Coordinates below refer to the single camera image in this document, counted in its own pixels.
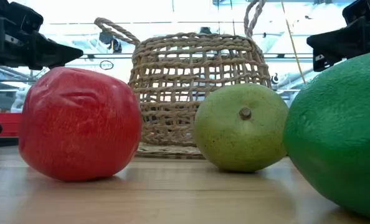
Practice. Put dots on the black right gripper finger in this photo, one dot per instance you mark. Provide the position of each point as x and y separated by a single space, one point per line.
337 45

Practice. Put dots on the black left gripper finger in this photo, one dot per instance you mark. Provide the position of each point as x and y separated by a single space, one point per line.
54 54

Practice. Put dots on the red apple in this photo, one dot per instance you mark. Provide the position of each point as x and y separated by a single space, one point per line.
79 124

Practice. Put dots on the yellow-green pear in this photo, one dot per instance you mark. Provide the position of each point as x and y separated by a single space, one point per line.
235 143

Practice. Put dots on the white robot figure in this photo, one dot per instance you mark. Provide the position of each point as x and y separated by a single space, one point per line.
18 102

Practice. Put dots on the dark ceiling device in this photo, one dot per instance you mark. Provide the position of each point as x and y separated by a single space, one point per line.
115 46

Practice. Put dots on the round black fixture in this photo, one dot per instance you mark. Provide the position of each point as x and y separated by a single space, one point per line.
275 79

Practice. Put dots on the stack of red bins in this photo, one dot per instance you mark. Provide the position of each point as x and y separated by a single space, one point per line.
9 124

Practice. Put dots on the large green lime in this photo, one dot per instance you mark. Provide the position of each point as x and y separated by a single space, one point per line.
344 140

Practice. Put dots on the round woven placemat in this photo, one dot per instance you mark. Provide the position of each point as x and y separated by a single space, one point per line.
166 152

